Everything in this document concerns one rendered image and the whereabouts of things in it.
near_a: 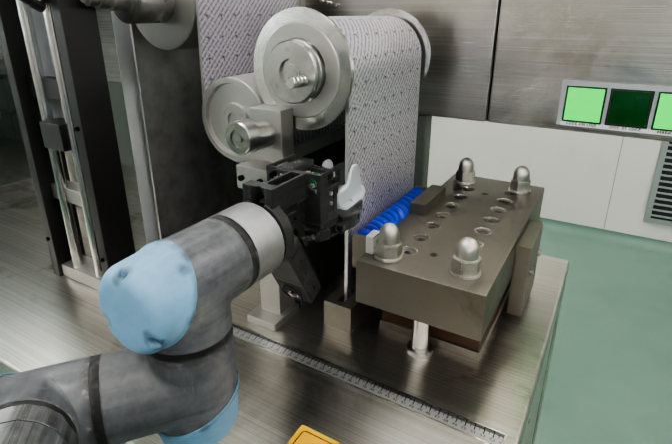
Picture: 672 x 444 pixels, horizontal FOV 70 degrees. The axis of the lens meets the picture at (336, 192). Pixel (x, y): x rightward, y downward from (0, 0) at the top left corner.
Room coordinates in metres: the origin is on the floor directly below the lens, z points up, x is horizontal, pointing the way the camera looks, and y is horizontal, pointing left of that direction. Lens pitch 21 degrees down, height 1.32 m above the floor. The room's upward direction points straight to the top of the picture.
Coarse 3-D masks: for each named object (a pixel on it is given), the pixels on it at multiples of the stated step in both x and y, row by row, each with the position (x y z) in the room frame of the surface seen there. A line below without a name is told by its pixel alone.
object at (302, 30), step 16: (288, 32) 0.61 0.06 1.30; (304, 32) 0.60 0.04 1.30; (320, 32) 0.59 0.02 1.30; (272, 48) 0.62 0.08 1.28; (320, 48) 0.59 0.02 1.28; (336, 64) 0.58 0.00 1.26; (336, 80) 0.58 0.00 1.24; (272, 96) 0.63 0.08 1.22; (320, 96) 0.59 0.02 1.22; (304, 112) 0.60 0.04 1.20; (320, 112) 0.59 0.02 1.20
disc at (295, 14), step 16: (288, 16) 0.61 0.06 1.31; (304, 16) 0.60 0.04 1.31; (320, 16) 0.59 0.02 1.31; (272, 32) 0.63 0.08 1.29; (336, 32) 0.58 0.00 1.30; (256, 48) 0.64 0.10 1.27; (336, 48) 0.58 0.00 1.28; (256, 64) 0.64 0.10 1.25; (352, 64) 0.57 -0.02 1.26; (256, 80) 0.64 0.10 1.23; (352, 80) 0.57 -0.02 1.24; (336, 96) 0.58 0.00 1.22; (336, 112) 0.58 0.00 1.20; (304, 128) 0.60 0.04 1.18
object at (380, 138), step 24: (408, 96) 0.75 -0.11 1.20; (360, 120) 0.61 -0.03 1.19; (384, 120) 0.68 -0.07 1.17; (408, 120) 0.75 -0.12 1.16; (360, 144) 0.61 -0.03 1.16; (384, 144) 0.68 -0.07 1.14; (408, 144) 0.76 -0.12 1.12; (360, 168) 0.61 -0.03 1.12; (384, 168) 0.68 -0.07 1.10; (408, 168) 0.76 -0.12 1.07; (384, 192) 0.68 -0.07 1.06
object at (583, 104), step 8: (576, 88) 0.74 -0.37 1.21; (584, 88) 0.74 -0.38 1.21; (568, 96) 0.75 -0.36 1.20; (576, 96) 0.74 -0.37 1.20; (584, 96) 0.74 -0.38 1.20; (592, 96) 0.73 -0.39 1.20; (600, 96) 0.72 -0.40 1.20; (568, 104) 0.75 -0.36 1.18; (576, 104) 0.74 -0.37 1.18; (584, 104) 0.73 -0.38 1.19; (592, 104) 0.73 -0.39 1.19; (600, 104) 0.72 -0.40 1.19; (568, 112) 0.74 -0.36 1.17; (576, 112) 0.74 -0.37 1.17; (584, 112) 0.73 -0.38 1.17; (592, 112) 0.73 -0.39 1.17; (600, 112) 0.72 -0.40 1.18; (576, 120) 0.74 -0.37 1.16; (584, 120) 0.73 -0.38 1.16; (592, 120) 0.73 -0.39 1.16
